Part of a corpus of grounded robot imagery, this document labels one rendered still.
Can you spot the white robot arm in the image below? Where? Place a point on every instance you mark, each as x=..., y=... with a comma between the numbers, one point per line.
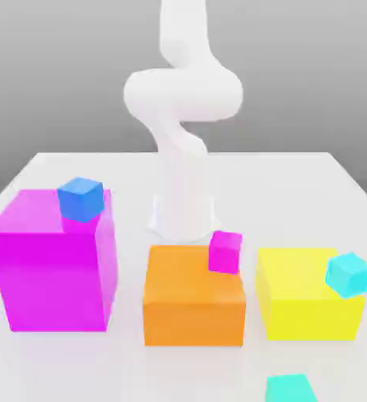
x=183, y=94

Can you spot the small magenta cube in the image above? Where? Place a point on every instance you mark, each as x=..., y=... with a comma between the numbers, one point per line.
x=224, y=254

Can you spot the small blue cube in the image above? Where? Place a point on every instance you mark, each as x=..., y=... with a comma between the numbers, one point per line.
x=80, y=201

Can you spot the small cyan cube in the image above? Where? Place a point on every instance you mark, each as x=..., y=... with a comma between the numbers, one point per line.
x=348, y=274

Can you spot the small turquoise cube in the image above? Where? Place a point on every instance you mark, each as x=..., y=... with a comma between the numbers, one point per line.
x=288, y=389

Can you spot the large orange box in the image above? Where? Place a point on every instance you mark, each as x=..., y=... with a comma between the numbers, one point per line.
x=189, y=301

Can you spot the large yellow box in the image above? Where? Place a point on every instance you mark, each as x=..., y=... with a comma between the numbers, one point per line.
x=299, y=307

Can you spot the large magenta box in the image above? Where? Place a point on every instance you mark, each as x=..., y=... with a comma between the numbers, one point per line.
x=45, y=276

